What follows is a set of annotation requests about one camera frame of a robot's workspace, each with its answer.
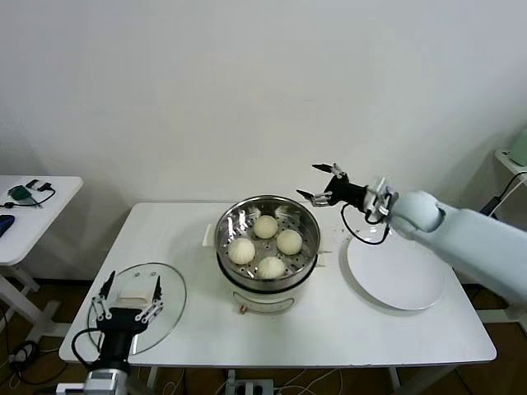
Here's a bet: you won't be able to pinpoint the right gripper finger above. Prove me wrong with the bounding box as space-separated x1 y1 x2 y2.
311 162 349 180
296 188 334 207

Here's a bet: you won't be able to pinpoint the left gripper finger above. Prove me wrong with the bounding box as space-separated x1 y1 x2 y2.
135 275 165 324
91 270 116 322

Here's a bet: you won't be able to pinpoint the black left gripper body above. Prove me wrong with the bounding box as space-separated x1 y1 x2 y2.
97 307 146 367

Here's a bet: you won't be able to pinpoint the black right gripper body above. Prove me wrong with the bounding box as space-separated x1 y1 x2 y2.
324 174 369 211

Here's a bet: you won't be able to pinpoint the round glass lid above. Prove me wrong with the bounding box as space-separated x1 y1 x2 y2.
87 262 189 357

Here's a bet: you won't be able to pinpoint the white steamed baozi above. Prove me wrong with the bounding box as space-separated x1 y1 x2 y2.
275 229 304 255
227 237 256 265
257 256 287 280
253 215 279 239

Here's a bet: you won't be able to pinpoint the white round plate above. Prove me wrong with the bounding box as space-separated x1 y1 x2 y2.
339 225 448 312

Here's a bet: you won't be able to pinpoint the white side table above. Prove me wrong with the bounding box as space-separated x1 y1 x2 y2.
0 175 85 342

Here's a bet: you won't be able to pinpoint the blue flat object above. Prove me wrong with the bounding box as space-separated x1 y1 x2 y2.
0 213 18 238

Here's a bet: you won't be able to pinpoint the grey power strip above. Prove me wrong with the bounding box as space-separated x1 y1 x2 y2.
224 369 276 395

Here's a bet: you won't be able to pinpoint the small green device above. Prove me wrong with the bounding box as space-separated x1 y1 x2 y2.
8 184 34 202

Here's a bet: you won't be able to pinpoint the pale green appliance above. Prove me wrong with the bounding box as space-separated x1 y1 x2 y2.
508 126 527 166

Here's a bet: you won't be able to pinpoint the steel steamer basket white handles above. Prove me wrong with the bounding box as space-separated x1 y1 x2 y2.
203 195 333 291

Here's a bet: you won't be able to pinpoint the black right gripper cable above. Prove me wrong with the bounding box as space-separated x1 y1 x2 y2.
340 203 390 246

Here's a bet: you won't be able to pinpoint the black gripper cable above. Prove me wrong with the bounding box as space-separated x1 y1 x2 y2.
340 203 390 246
72 328 104 374

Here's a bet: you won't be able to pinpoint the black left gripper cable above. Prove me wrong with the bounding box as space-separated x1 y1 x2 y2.
72 328 104 374

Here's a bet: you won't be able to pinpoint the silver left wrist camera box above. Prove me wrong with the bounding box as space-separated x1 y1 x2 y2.
55 368 129 395

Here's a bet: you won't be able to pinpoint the white table frame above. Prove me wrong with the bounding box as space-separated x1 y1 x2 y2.
119 364 454 395

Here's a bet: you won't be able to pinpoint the floor cable bundle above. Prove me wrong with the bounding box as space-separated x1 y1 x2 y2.
6 340 40 390

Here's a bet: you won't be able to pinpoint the black adapter with cable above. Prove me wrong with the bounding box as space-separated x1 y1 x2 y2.
0 179 58 209

